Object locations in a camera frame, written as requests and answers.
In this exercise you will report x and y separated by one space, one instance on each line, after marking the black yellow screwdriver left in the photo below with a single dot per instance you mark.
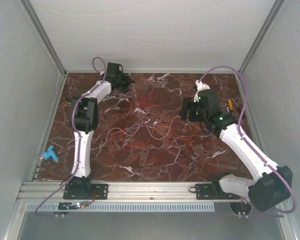
68 101

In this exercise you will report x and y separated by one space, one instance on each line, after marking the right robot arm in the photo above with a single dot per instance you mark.
270 184

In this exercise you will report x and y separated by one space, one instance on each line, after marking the blue plastic fitting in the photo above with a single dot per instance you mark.
49 154

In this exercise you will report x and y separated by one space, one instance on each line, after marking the aluminium front rail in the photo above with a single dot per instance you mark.
37 191

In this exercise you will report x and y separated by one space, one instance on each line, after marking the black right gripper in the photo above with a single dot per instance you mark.
188 104

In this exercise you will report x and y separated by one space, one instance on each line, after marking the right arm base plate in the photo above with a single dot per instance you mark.
213 191

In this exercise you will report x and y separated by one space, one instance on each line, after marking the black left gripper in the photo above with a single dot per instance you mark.
128 82

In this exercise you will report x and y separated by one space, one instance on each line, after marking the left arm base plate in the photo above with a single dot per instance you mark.
97 191

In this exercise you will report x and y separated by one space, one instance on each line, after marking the black screwdriver right side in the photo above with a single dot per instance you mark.
239 105

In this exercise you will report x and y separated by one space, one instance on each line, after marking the grey slotted cable duct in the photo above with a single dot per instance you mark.
125 207

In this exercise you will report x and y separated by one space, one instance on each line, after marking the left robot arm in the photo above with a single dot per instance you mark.
84 117

